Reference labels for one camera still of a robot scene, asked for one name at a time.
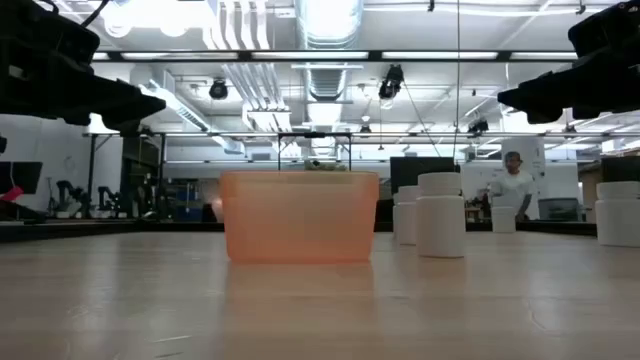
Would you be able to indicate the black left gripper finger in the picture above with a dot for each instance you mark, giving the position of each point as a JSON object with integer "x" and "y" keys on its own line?
{"x": 80, "y": 97}
{"x": 135, "y": 107}

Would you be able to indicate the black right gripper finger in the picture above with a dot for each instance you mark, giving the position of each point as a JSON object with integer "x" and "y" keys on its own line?
{"x": 530, "y": 97}
{"x": 585, "y": 92}

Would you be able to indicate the white pill bottle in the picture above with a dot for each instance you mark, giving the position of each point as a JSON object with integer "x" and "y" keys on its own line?
{"x": 405, "y": 220}
{"x": 620, "y": 220}
{"x": 440, "y": 225}
{"x": 502, "y": 220}

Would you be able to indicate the black background robot arm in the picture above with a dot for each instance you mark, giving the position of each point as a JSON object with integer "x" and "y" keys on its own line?
{"x": 107, "y": 200}
{"x": 67, "y": 197}

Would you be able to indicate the orange translucent plastic basket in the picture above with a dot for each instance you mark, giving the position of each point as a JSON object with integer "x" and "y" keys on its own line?
{"x": 300, "y": 220}

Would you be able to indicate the black hanging spotlight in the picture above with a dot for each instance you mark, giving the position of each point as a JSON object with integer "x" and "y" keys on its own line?
{"x": 477, "y": 126}
{"x": 218, "y": 90}
{"x": 391, "y": 82}

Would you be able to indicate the black cabinet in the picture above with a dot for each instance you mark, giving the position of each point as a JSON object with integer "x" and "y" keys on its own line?
{"x": 622, "y": 170}

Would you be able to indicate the person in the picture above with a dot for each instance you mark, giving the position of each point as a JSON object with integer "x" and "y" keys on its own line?
{"x": 515, "y": 182}

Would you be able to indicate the black monitor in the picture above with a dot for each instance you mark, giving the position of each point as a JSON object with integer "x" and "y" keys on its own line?
{"x": 22, "y": 177}

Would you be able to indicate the blue storage bins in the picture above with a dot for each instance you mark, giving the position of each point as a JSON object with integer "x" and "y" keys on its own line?
{"x": 189, "y": 200}

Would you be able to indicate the grey monitor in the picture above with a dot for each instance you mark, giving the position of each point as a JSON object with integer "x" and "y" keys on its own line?
{"x": 557, "y": 209}

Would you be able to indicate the black board panel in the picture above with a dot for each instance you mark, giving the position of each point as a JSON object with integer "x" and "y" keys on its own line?
{"x": 425, "y": 165}

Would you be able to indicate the overhead LED light bar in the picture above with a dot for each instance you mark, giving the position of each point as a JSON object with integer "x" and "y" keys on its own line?
{"x": 310, "y": 55}

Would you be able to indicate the black aluminium table frame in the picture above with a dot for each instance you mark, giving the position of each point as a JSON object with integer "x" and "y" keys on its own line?
{"x": 100, "y": 231}

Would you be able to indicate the distant black rig frame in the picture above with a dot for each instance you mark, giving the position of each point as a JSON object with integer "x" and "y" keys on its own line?
{"x": 315, "y": 134}

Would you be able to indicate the silver ventilation duct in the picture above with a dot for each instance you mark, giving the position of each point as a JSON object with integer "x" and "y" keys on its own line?
{"x": 330, "y": 25}

